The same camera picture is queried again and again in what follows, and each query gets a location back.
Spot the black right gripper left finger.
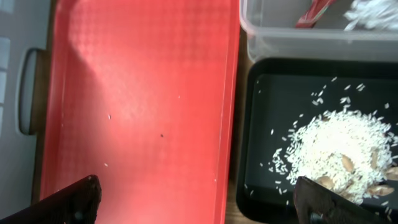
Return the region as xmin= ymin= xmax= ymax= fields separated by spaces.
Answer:
xmin=1 ymin=175 xmax=102 ymax=224

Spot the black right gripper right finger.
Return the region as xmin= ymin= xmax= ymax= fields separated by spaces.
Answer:
xmin=294 ymin=177 xmax=388 ymax=224

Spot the black food waste tray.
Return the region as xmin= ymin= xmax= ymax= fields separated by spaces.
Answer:
xmin=236 ymin=58 xmax=397 ymax=223

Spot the clear plastic waste bin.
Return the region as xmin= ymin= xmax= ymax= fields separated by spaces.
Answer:
xmin=239 ymin=0 xmax=397 ymax=62

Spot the grey dishwasher rack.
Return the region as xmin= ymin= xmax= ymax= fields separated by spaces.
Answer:
xmin=1 ymin=0 xmax=51 ymax=217

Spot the pile of rice scraps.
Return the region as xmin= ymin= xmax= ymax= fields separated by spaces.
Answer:
xmin=272 ymin=97 xmax=397 ymax=223

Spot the red plastic tray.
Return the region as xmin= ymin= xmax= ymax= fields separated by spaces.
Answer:
xmin=40 ymin=0 xmax=240 ymax=223

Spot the red candy wrapper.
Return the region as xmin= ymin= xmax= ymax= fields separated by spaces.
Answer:
xmin=295 ymin=0 xmax=335 ymax=29

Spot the crumpled white tissue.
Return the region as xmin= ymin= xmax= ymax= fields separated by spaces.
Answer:
xmin=344 ymin=0 xmax=397 ymax=31

